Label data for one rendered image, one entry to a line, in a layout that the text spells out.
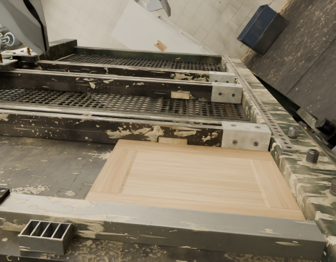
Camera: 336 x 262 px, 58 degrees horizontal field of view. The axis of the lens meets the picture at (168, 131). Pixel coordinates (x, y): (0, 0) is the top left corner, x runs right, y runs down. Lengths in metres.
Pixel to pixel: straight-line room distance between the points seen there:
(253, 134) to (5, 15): 0.67
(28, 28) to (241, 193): 0.50
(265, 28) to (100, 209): 4.51
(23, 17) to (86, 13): 5.90
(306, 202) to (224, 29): 5.34
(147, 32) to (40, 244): 4.10
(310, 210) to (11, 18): 0.53
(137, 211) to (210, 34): 5.41
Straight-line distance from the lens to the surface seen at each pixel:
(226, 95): 1.28
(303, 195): 0.63
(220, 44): 5.86
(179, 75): 1.50
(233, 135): 0.81
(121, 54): 2.33
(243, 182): 0.68
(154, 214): 0.52
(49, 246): 0.52
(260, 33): 4.87
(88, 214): 0.53
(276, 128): 0.92
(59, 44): 2.20
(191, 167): 0.71
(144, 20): 4.47
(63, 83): 1.38
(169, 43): 4.45
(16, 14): 0.26
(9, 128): 0.95
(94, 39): 6.16
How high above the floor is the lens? 1.26
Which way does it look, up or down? 8 degrees down
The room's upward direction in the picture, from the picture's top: 57 degrees counter-clockwise
